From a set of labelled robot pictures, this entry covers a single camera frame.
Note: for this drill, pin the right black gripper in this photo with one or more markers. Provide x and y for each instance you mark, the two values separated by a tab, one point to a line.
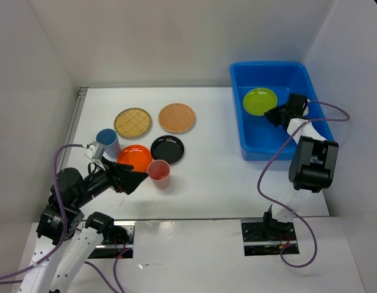
271	115

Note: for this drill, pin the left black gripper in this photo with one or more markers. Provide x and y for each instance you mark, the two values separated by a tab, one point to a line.
121	176

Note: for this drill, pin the green plastic plate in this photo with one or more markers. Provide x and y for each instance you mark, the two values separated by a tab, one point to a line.
259	100

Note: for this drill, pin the brown woven bamboo tray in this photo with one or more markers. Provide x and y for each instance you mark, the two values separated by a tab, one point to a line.
176	118

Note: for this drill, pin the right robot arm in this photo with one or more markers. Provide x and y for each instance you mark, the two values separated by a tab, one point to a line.
312	166

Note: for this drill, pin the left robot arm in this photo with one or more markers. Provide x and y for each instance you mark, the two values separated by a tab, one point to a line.
65	237

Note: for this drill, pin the blue plastic bin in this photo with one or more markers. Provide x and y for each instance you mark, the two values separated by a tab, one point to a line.
259	139

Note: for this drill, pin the orange plastic plate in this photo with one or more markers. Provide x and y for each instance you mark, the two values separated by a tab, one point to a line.
137	156

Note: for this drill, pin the pink plastic cup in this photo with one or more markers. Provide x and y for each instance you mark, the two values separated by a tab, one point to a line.
159	172

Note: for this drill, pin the blue plastic cup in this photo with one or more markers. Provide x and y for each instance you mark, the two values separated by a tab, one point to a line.
109	138

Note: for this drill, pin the black plastic plate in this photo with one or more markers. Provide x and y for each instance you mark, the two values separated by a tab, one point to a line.
167	148

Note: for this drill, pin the green-rimmed bamboo tray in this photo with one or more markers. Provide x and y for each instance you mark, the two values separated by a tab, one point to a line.
132	123

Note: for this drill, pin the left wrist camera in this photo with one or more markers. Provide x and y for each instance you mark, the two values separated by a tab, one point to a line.
94	151

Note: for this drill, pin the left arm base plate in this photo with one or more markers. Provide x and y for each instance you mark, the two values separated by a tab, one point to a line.
119	244

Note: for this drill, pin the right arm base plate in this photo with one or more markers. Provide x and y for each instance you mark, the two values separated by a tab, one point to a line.
260	242

